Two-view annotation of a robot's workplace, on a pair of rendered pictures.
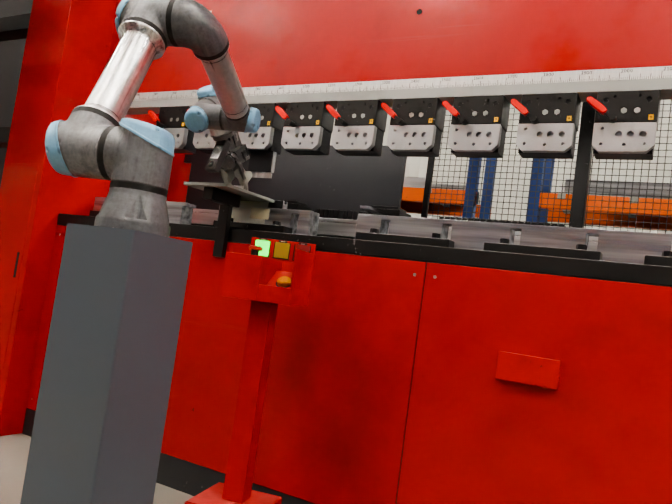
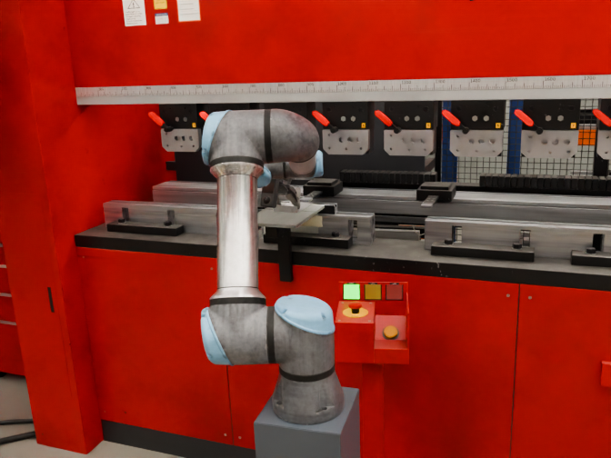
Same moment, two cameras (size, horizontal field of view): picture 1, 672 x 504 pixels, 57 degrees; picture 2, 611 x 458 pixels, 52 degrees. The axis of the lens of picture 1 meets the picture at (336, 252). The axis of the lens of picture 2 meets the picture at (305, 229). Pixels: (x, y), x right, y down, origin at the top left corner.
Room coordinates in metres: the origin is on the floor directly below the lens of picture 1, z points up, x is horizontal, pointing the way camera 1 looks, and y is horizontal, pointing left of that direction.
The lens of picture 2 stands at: (0.12, 0.58, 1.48)
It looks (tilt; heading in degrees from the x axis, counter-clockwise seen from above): 15 degrees down; 352
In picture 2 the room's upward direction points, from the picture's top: 2 degrees counter-clockwise
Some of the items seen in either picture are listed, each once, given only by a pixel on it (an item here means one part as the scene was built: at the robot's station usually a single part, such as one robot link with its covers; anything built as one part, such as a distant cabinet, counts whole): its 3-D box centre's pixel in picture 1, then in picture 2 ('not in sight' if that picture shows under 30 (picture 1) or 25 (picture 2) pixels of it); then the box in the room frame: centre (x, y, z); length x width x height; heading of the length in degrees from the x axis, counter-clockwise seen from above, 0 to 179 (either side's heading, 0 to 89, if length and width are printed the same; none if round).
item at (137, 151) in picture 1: (141, 154); (302, 332); (1.29, 0.43, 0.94); 0.13 x 0.12 x 0.14; 81
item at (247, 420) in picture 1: (250, 398); (373, 433); (1.73, 0.18, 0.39); 0.06 x 0.06 x 0.54; 74
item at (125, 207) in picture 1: (135, 209); (307, 383); (1.29, 0.43, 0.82); 0.15 x 0.15 x 0.10
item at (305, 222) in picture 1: (266, 222); (316, 225); (2.16, 0.26, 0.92); 0.39 x 0.06 x 0.10; 61
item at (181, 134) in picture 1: (178, 130); (185, 126); (2.39, 0.68, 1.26); 0.15 x 0.09 x 0.17; 61
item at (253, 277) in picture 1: (269, 269); (372, 321); (1.73, 0.18, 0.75); 0.20 x 0.16 x 0.18; 74
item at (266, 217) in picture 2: (230, 192); (284, 214); (2.06, 0.38, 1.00); 0.26 x 0.18 x 0.01; 151
